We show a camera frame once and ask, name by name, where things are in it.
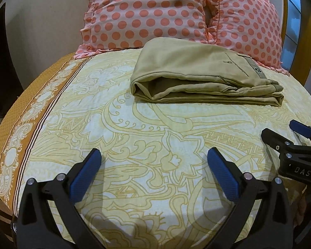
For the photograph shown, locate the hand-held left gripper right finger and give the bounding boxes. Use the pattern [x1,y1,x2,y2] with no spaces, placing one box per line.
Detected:
[207,147,294,249]

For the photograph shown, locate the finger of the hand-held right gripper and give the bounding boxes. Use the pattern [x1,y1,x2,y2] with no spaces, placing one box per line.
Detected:
[261,128,305,161]
[289,120,311,149]

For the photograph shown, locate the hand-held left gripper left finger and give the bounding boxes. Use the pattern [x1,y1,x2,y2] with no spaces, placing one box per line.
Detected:
[15,148,102,249]

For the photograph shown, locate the khaki pants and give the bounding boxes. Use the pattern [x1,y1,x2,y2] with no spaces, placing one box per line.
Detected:
[130,38,285,107]

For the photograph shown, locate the person's right hand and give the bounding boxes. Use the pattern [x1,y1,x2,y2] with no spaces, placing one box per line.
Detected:
[292,184,308,227]

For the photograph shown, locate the yellow patterned bedsheet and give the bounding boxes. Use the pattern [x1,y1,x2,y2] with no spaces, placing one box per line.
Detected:
[0,47,311,249]

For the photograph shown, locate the frosted glass window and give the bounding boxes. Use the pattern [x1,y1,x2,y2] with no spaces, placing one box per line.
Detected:
[284,0,301,71]

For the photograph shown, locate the pink polka dot pillow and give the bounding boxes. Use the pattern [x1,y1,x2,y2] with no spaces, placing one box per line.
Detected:
[204,0,291,77]
[75,0,219,60]

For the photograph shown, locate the dark furniture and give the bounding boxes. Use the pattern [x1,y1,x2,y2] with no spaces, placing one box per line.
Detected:
[0,2,24,121]

